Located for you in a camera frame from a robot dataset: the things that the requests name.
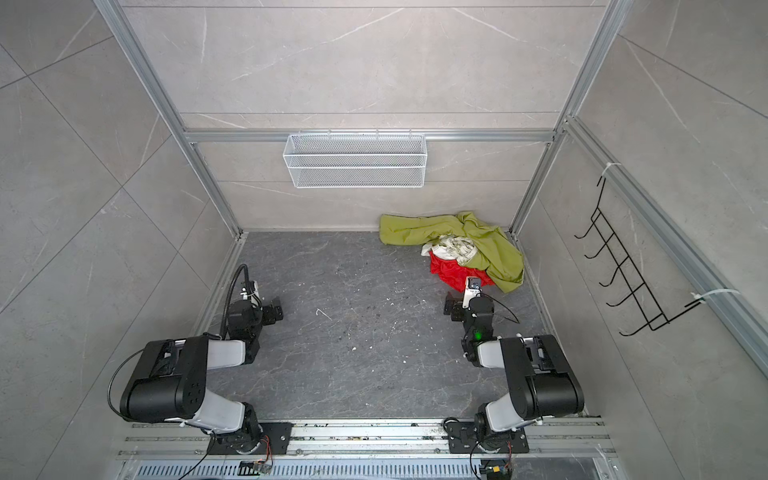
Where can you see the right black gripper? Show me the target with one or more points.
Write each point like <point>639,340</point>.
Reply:
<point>452,302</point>

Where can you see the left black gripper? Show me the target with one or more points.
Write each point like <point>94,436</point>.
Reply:
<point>269,316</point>

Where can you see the red cloth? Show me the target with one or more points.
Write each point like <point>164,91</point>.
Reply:
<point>453,274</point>

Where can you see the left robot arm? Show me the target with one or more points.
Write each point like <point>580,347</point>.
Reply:
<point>168,384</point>

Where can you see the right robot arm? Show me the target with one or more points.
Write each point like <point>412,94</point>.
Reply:
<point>540,381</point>

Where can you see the green cloth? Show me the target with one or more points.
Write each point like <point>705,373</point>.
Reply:
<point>496,255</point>

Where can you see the white patterned cloth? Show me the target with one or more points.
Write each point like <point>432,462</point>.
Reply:
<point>451,248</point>

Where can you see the white zip tie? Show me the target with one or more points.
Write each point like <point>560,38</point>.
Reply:
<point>702,297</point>

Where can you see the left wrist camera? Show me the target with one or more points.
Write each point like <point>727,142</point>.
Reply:
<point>249,292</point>

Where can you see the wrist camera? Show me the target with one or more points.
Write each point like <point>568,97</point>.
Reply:
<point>249,292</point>
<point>473,286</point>

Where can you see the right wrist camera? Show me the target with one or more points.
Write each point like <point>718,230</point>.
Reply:
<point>473,286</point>

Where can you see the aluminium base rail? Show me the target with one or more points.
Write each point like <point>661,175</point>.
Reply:
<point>565,448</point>

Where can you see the black wire hook rack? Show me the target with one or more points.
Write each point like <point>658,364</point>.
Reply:
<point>627,273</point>

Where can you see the white wire mesh basket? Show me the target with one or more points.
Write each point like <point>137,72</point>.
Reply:
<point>356,160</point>

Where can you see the aluminium frame profile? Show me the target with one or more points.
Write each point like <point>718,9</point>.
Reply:
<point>744,323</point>

